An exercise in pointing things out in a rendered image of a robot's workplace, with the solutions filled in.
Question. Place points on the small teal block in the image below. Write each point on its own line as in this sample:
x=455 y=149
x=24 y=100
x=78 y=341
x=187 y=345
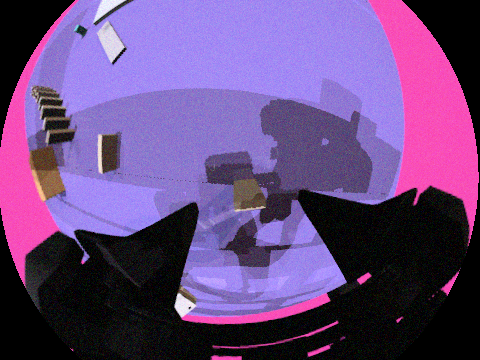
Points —
x=80 y=29

